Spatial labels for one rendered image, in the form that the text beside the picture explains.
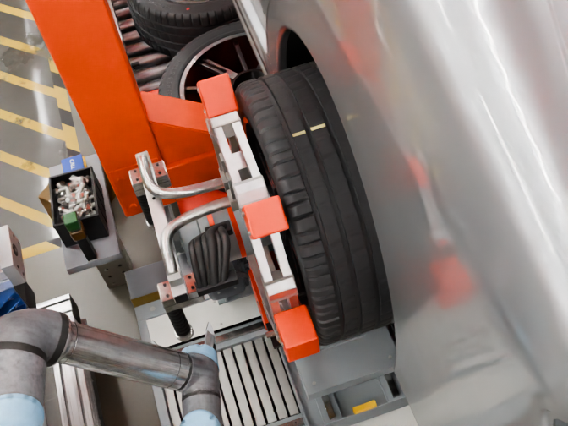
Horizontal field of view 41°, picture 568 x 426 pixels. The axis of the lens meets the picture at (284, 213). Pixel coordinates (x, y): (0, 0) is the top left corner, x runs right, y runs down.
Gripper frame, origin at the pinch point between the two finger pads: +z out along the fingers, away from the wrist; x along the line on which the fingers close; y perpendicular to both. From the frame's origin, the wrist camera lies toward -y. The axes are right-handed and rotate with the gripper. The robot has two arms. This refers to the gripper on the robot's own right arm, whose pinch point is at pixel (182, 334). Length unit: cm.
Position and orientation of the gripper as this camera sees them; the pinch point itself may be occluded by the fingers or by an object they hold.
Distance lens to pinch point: 175.2
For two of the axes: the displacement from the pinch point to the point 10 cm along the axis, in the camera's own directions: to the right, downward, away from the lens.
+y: -1.0, -5.8, -8.1
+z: -3.0, -7.6, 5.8
